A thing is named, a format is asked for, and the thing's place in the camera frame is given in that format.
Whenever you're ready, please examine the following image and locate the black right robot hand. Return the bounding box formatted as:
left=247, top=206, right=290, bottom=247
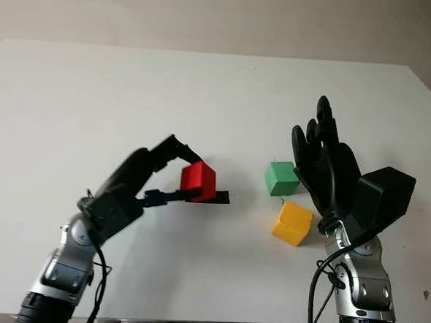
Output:
left=285, top=94, right=367, bottom=238

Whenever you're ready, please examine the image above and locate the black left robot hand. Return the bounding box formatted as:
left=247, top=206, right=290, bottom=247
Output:
left=87, top=129, right=207, bottom=210

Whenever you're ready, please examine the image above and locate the green cube block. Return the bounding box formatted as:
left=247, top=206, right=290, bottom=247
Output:
left=262, top=159, right=301, bottom=199

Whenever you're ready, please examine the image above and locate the yellow cube block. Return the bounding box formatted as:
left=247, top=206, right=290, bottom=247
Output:
left=270, top=199, right=316, bottom=248

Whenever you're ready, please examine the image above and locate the red cube block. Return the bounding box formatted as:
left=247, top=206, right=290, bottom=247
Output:
left=179, top=159, right=219, bottom=205

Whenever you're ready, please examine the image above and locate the black tape strip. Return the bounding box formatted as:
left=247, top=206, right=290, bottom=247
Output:
left=184, top=188, right=232, bottom=206

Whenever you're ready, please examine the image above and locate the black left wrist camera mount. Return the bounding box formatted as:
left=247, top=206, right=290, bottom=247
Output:
left=74, top=188, right=145, bottom=252

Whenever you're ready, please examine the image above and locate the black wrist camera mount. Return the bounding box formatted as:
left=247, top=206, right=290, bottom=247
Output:
left=342, top=164, right=418, bottom=248
left=74, top=188, right=145, bottom=252

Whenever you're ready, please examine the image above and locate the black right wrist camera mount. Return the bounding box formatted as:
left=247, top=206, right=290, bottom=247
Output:
left=342, top=164, right=418, bottom=248

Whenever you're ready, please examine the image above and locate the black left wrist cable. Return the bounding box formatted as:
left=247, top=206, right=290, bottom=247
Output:
left=77, top=188, right=118, bottom=323

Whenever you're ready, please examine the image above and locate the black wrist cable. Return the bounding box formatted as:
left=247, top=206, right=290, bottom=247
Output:
left=77, top=188, right=118, bottom=323
left=307, top=225, right=384, bottom=323

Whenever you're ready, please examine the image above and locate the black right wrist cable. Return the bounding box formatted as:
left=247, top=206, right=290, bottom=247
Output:
left=307, top=225, right=384, bottom=323

